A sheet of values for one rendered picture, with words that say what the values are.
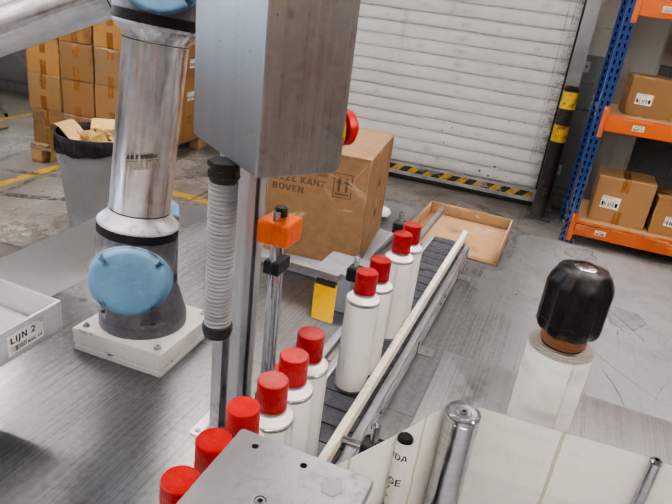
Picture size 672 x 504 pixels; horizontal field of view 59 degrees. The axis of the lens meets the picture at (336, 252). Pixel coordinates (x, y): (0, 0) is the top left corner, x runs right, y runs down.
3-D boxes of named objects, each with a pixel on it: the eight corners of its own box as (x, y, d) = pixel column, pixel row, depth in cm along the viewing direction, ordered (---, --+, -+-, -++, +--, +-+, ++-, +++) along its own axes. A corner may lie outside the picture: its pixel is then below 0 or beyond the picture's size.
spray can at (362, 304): (359, 399, 93) (378, 282, 85) (328, 388, 95) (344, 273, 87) (370, 381, 98) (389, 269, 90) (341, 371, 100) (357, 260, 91)
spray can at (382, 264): (372, 381, 98) (392, 269, 90) (343, 371, 100) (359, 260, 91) (382, 365, 102) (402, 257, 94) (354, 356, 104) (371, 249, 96)
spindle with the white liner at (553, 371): (557, 483, 82) (625, 290, 70) (491, 459, 85) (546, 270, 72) (560, 443, 90) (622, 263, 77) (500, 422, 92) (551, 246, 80)
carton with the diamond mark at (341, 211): (356, 269, 143) (372, 159, 132) (262, 248, 148) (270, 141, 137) (380, 227, 170) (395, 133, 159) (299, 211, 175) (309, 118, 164)
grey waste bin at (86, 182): (110, 262, 314) (106, 147, 289) (44, 243, 325) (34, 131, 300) (158, 236, 351) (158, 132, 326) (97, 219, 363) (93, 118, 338)
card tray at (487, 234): (495, 266, 160) (499, 252, 158) (403, 241, 168) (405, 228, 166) (510, 231, 186) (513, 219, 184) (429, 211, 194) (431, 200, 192)
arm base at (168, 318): (158, 348, 100) (159, 295, 97) (80, 327, 104) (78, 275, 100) (200, 311, 114) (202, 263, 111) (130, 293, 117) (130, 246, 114)
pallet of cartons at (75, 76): (127, 183, 427) (122, 11, 381) (28, 160, 447) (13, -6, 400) (209, 148, 534) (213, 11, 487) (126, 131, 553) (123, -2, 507)
